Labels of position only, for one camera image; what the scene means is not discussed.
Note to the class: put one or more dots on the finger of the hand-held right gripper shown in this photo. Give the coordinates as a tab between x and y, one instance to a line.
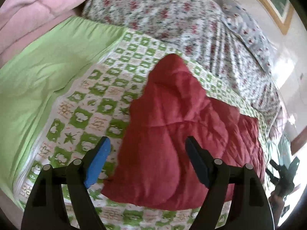
275	166
271	175

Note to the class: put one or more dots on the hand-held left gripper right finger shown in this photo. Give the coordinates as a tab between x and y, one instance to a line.
197	159

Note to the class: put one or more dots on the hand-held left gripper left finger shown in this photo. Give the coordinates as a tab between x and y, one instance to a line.
98	163

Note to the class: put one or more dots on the red quilted jacket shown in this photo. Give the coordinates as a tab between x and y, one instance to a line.
168	124

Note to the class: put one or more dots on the person's right hand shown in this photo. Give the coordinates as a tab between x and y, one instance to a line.
275	202

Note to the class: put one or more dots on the light blue cloth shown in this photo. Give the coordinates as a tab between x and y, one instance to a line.
285	151

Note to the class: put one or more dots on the pink striped cloth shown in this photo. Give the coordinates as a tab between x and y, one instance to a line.
278	124

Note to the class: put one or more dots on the green patterned blanket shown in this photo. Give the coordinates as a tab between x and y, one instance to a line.
36	76

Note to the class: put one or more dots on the dotted white pillow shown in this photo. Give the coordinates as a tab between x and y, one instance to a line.
247	28

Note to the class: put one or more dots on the floral bed quilt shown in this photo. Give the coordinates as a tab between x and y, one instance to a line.
168	12

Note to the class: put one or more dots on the pink comforter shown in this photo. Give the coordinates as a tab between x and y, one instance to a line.
28	4

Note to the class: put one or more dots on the wooden picture frame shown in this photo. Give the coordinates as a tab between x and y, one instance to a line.
265	3

